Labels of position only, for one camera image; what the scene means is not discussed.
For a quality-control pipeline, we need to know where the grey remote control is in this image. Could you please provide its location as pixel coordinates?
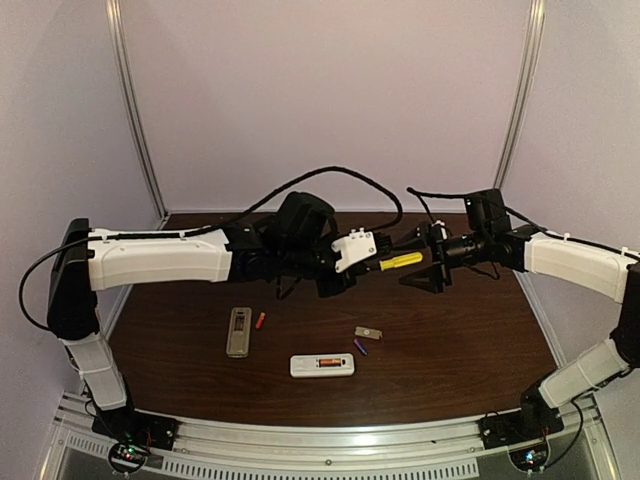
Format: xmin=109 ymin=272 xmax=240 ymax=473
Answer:
xmin=226 ymin=307 xmax=252 ymax=358

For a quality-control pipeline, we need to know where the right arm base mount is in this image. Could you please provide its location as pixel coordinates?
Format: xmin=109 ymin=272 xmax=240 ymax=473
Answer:
xmin=477 ymin=409 xmax=564 ymax=450

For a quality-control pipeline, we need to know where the aluminium front rail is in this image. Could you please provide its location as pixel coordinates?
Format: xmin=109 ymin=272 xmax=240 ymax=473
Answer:
xmin=49 ymin=417 xmax=611 ymax=480

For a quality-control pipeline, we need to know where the yellow handled screwdriver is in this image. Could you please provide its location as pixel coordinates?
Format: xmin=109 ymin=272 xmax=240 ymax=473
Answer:
xmin=368 ymin=252 xmax=424 ymax=272

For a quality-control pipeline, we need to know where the aluminium frame post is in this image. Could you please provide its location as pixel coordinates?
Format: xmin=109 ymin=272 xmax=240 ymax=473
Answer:
xmin=493 ymin=0 xmax=546 ymax=188
xmin=105 ymin=0 xmax=168 ymax=219

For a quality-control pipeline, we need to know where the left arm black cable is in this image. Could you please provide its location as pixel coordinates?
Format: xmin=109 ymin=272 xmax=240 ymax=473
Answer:
xmin=19 ymin=166 xmax=405 ymax=331

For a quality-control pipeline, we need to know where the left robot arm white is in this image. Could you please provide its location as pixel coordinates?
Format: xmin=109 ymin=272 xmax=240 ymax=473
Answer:
xmin=44 ymin=192 xmax=378 ymax=413

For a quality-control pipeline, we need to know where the right aluminium frame post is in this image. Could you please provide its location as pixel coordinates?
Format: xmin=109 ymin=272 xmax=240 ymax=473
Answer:
xmin=493 ymin=0 xmax=546 ymax=188

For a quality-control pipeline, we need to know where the orange battery in white remote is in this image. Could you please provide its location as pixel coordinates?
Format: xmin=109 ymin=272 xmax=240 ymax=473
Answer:
xmin=317 ymin=358 xmax=347 ymax=368

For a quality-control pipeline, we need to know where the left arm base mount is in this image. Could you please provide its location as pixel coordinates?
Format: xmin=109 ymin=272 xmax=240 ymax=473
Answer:
xmin=91 ymin=409 xmax=178 ymax=451

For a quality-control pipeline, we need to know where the left aluminium frame post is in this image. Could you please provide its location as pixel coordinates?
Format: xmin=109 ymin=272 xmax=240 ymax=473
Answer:
xmin=105 ymin=0 xmax=168 ymax=219

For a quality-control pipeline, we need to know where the white remote control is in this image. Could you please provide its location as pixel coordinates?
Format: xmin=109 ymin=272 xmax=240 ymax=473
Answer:
xmin=289 ymin=353 xmax=355 ymax=378

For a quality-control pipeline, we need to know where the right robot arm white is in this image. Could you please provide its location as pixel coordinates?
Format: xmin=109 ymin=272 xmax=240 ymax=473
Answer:
xmin=400 ymin=188 xmax=639 ymax=414

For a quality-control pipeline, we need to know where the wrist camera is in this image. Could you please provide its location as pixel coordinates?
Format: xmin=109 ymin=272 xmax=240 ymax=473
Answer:
xmin=426 ymin=220 xmax=450 ymax=246
xmin=331 ymin=228 xmax=392 ymax=273

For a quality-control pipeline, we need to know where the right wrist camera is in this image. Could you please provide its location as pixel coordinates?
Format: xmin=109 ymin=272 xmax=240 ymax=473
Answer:
xmin=426 ymin=220 xmax=450 ymax=246

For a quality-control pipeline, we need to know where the grey battery cover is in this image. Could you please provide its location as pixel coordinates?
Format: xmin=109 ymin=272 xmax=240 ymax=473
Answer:
xmin=354 ymin=326 xmax=383 ymax=341

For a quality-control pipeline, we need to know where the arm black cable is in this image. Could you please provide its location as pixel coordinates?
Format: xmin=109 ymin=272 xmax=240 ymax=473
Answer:
xmin=406 ymin=186 xmax=640 ymax=261
xmin=19 ymin=166 xmax=405 ymax=331

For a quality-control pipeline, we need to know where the red battery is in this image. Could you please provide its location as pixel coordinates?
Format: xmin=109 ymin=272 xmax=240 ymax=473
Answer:
xmin=255 ymin=312 xmax=266 ymax=330

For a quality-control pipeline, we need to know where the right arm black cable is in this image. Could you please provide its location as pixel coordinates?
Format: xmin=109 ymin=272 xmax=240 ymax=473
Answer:
xmin=406 ymin=186 xmax=640 ymax=261

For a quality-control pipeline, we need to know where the purple battery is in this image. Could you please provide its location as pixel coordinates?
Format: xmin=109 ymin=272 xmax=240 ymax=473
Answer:
xmin=353 ymin=338 xmax=369 ymax=356

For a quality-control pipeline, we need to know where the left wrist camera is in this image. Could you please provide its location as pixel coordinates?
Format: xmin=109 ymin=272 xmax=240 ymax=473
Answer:
xmin=331 ymin=228 xmax=392 ymax=273

